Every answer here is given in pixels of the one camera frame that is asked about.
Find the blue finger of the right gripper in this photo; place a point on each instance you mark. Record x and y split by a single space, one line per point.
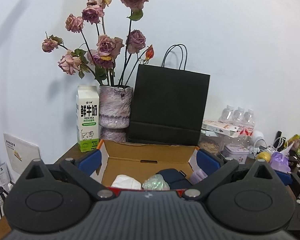
285 177

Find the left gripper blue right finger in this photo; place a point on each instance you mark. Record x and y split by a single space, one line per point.
208 162

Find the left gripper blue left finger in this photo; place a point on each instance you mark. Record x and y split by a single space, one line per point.
90 162

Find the purple fluffy sock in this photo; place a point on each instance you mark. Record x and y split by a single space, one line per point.
197 176

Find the clear jar of seeds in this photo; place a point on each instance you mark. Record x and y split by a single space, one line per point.
210 141

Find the red orange cardboard box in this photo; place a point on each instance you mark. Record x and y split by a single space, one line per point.
141 161

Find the small lilac tin box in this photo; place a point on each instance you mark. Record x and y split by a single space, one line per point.
236 152

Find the navy blue rolled pouch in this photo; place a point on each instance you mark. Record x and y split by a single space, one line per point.
175 179

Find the white crumpled tissue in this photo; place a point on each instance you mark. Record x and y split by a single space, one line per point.
126 182

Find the flat white printed box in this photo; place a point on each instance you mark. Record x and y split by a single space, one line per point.
221 128

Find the small white desk fan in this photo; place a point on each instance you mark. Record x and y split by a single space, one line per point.
256 140

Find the left clear water bottle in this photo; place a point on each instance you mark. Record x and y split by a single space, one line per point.
226 115

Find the clear water bottle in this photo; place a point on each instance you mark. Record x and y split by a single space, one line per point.
248 122
226 115
238 116

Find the middle clear water bottle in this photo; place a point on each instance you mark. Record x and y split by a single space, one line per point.
238 116

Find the white green milk carton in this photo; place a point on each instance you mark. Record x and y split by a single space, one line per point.
87 110

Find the iridescent crumpled plastic wrap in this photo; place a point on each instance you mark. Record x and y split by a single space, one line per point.
156 183

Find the right clear water bottle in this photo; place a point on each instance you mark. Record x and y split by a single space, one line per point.
248 122

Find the purple textured glass vase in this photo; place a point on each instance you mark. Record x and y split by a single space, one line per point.
114 115

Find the black paper shopping bag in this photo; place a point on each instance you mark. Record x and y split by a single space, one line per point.
168 104

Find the dried pink rose bouquet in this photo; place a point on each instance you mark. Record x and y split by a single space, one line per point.
108 61

